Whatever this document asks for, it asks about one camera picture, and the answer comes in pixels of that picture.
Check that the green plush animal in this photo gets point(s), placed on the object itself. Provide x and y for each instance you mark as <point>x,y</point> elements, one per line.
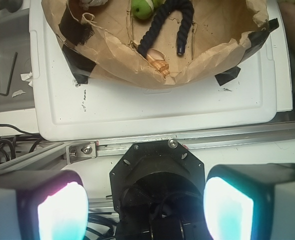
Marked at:
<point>144,9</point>

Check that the brown paper bag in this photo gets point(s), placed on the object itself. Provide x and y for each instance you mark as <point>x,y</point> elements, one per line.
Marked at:
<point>200,39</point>

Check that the black hex key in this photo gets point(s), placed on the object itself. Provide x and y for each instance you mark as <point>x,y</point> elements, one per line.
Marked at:
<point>7,65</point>

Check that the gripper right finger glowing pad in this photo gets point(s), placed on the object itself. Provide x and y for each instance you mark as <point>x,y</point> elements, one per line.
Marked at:
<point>250,201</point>

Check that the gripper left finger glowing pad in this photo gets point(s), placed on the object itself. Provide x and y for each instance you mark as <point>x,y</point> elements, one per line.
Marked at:
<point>42,205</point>

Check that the black octagonal mount plate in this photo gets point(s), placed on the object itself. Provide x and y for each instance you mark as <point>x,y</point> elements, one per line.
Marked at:
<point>157,190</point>

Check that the aluminium extrusion rail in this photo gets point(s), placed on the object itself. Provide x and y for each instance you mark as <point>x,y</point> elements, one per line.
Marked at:
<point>250,144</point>

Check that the metal corner bracket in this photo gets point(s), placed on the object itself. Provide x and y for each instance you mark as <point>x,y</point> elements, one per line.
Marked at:
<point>80,151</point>

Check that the grey crumpled paper ball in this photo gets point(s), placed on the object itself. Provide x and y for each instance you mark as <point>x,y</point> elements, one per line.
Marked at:
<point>85,4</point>

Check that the orange spiral seashell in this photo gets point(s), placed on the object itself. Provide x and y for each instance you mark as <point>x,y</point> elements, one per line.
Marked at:
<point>157,60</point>

